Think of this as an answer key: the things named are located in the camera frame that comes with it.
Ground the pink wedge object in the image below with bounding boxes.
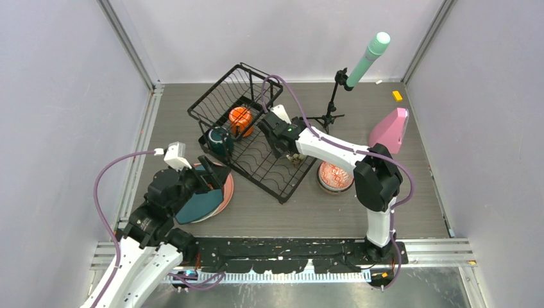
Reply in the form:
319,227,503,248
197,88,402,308
368,108,409,154

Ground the orange mug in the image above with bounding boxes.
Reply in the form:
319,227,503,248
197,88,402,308
228,107,253,137

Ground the pink round plate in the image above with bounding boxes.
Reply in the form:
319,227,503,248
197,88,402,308
193,173,234,223

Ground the yellow small block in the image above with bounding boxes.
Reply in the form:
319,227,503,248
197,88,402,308
392,90,403,102

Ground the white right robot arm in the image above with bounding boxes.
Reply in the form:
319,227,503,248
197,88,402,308
257,113,403,264

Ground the dark green mug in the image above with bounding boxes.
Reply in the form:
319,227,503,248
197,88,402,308
207,126,234,157

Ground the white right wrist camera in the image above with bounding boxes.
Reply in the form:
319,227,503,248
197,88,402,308
270,105,292,124

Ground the light green bowl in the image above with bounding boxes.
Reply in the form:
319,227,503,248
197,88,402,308
286,153,306,167

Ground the red patterned bowl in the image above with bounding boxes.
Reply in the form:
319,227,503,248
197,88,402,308
318,162,354,191

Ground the brown striped bowl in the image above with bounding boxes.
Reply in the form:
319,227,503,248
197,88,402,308
317,170,354,194

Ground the black mini tripod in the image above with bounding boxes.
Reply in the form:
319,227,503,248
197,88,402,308
308,67,353,133

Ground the mint green microphone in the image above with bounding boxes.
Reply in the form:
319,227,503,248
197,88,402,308
344,31,391,90

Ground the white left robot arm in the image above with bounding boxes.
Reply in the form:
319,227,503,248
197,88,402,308
83,155,230,307

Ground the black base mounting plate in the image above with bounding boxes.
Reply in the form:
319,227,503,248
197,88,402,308
182,237,409,274

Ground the black wire dish rack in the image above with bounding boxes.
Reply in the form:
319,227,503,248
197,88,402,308
187,62,316,203

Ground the teal square plate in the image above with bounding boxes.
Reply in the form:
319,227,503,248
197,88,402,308
175,185,225,225

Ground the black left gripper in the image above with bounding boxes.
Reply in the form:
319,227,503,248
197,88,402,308
169,155,230,215

